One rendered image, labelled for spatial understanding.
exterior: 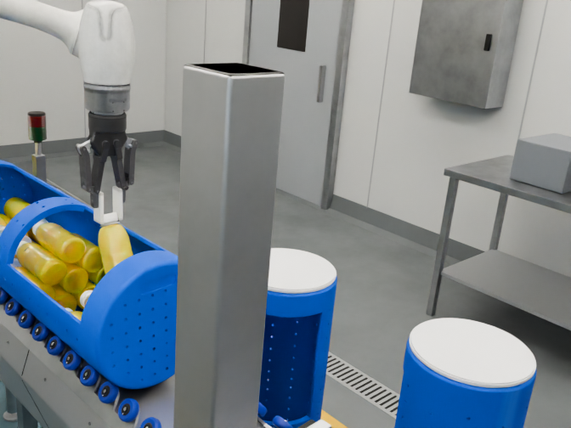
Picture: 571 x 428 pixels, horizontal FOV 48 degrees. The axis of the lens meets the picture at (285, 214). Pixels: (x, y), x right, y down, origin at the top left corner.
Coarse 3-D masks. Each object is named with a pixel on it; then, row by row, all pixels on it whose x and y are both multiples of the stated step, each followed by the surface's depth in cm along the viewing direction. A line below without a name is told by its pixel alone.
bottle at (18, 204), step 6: (12, 198) 184; (18, 198) 184; (6, 204) 183; (12, 204) 181; (18, 204) 180; (24, 204) 180; (30, 204) 181; (6, 210) 182; (12, 210) 180; (18, 210) 178; (12, 216) 180
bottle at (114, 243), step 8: (104, 224) 135; (112, 224) 136; (120, 224) 137; (104, 232) 134; (112, 232) 134; (120, 232) 135; (104, 240) 134; (112, 240) 134; (120, 240) 134; (128, 240) 136; (104, 248) 134; (112, 248) 134; (120, 248) 134; (128, 248) 136; (104, 256) 135; (112, 256) 134; (120, 256) 134; (128, 256) 135; (104, 264) 135; (112, 264) 134
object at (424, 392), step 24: (408, 360) 143; (408, 384) 143; (432, 384) 135; (456, 384) 132; (528, 384) 134; (408, 408) 143; (432, 408) 136; (456, 408) 133; (480, 408) 132; (504, 408) 133
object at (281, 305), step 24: (288, 312) 165; (312, 312) 168; (264, 336) 198; (288, 336) 199; (312, 336) 194; (264, 360) 201; (288, 360) 202; (312, 360) 196; (264, 384) 205; (288, 384) 204; (312, 384) 178; (288, 408) 208; (312, 408) 181
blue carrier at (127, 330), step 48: (0, 192) 187; (48, 192) 183; (0, 240) 149; (96, 240) 171; (144, 240) 140; (96, 288) 124; (144, 288) 125; (96, 336) 120; (144, 336) 128; (144, 384) 132
